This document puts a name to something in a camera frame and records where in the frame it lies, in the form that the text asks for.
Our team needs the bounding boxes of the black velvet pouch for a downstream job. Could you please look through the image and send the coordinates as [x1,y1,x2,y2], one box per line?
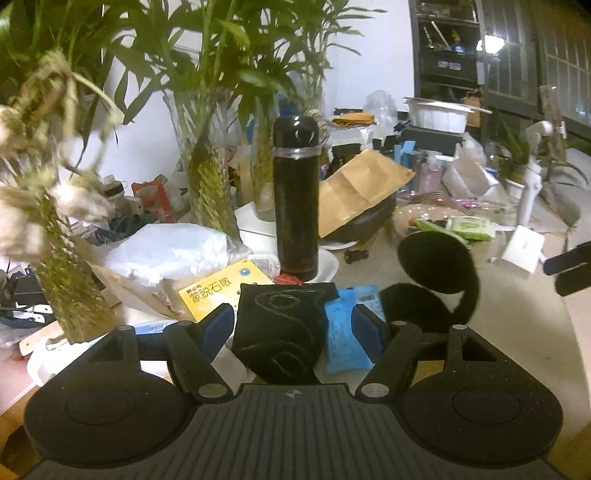
[230,281,341,385]

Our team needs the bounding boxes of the glass bowl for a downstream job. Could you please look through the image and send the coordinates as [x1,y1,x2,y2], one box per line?
[392,202,500,246]

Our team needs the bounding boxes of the dark framed window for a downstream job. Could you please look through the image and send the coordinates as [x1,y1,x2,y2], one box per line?
[480,0,591,136]

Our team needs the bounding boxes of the crumpled clear plastic bag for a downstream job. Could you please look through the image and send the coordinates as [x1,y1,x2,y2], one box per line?
[366,89,399,140]

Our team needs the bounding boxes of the blue white carton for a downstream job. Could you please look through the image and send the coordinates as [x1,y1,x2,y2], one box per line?
[394,140,419,170]

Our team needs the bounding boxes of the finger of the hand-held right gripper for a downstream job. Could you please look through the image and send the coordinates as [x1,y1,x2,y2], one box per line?
[555,269,591,297]
[543,244,591,278]

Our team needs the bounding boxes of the white plate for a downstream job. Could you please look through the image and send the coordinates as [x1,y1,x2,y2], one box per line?
[235,202,341,283]

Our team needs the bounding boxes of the white paper bag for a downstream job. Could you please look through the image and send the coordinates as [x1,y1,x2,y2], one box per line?
[442,142,502,200]

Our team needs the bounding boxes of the yellow medicine box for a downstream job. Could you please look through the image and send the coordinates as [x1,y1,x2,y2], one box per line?
[177,258,276,324]

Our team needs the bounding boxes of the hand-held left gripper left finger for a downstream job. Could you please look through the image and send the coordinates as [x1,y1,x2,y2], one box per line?
[84,303,235,403]

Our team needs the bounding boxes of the black flat box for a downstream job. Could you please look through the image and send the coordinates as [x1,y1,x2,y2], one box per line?
[401,128,463,156]

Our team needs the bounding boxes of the black tangled gear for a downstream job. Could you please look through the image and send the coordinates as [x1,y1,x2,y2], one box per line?
[0,267,52,329]

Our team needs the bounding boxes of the white gimbal stand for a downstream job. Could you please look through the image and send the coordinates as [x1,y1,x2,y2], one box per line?
[514,119,570,223]

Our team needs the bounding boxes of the black earmuffs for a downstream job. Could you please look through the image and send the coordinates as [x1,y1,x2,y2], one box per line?
[382,231,482,334]

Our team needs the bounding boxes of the bamboo in glass vase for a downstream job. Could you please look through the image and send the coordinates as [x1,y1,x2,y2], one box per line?
[106,0,287,241]
[0,0,123,345]
[249,69,280,223]
[277,0,385,140]

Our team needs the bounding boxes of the orange cloth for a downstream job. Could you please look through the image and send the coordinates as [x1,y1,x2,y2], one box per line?
[331,112,376,128]

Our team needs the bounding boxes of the black oval case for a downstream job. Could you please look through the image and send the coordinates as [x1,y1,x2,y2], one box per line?
[322,202,394,244]

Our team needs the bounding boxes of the black thermos bottle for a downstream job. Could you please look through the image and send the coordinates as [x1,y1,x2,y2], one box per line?
[271,115,321,283]

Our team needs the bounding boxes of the red snack packet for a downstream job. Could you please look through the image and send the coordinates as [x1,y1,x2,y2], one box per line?
[130,179,177,225]

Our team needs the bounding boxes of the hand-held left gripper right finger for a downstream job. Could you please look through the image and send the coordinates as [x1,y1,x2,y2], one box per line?
[351,303,502,402]

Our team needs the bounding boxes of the blue packet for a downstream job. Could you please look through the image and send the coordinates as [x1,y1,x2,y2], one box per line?
[322,285,385,376]

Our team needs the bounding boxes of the grey fringed blanket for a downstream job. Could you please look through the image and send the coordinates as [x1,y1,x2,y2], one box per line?
[539,147,591,232]

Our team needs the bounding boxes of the white foil-lidded food container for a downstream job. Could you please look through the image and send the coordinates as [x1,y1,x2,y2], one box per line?
[403,96,493,133]

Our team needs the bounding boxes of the white flat box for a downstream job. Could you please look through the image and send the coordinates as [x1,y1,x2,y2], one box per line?
[500,225,546,274]

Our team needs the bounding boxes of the dark storage shelf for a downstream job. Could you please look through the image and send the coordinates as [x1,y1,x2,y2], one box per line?
[410,0,486,99]

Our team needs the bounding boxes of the brown paper envelope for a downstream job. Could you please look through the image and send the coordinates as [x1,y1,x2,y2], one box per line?
[318,148,417,239]

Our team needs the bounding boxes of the pink bottle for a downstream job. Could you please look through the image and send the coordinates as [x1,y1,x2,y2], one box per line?
[419,163,445,193]

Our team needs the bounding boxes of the potted plant white pot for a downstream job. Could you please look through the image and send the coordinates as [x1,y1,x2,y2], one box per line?
[498,124,588,200]

